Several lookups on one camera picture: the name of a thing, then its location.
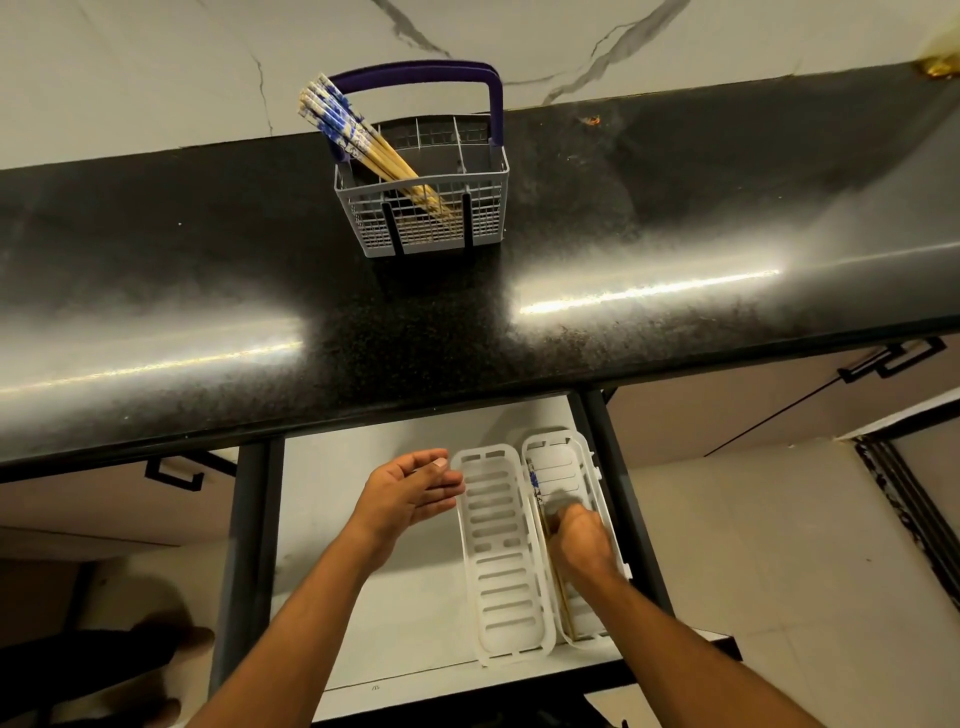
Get person's left hand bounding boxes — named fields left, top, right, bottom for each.
left=346, top=448, right=467, bottom=576

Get person's right hand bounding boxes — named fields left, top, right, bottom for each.
left=543, top=492, right=625, bottom=592

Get blue-tipped bamboo chopstick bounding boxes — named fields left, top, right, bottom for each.
left=528, top=469, right=577, bottom=640

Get person's right forearm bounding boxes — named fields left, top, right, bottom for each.
left=571, top=564, right=828, bottom=728

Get person's left forearm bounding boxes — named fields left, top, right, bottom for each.
left=186, top=521, right=382, bottom=728

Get white slotted plastic chopstick box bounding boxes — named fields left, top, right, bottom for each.
left=448, top=426, right=633, bottom=669

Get cream cabinet door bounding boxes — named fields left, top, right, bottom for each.
left=0, top=448, right=243, bottom=565
left=604, top=334, right=960, bottom=471

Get bundle of bamboo chopsticks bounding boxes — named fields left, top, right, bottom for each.
left=297, top=72, right=460, bottom=228

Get person's dark trousers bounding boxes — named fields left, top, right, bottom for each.
left=0, top=627, right=192, bottom=728

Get white drawer with dark frame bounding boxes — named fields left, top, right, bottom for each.
left=208, top=388, right=745, bottom=726

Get black cabinet handle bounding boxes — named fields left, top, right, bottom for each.
left=144, top=450, right=239, bottom=493
left=837, top=336, right=948, bottom=386

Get grey cutlery basket purple handle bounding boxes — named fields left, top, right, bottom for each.
left=328, top=60, right=512, bottom=260

